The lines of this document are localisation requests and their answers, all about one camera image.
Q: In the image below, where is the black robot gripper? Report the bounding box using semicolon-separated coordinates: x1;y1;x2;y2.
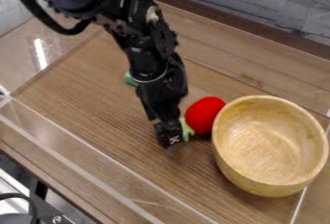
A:
128;52;189;149

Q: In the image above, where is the red plush strawberry fruit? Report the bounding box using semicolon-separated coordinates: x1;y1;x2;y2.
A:
180;97;225;142

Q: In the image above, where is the light wooden bowl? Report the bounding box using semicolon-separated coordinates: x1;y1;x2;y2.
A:
211;96;330;198

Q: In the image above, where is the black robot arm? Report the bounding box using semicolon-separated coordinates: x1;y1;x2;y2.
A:
18;0;188;148

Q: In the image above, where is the green rectangular foam block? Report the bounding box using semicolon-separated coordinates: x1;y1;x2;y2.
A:
124;71;139;88

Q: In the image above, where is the clear acrylic enclosure wall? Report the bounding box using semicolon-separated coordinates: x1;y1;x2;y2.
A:
0;0;330;224

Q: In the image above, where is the black cable bottom left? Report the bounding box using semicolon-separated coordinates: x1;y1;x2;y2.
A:
0;192;40;224

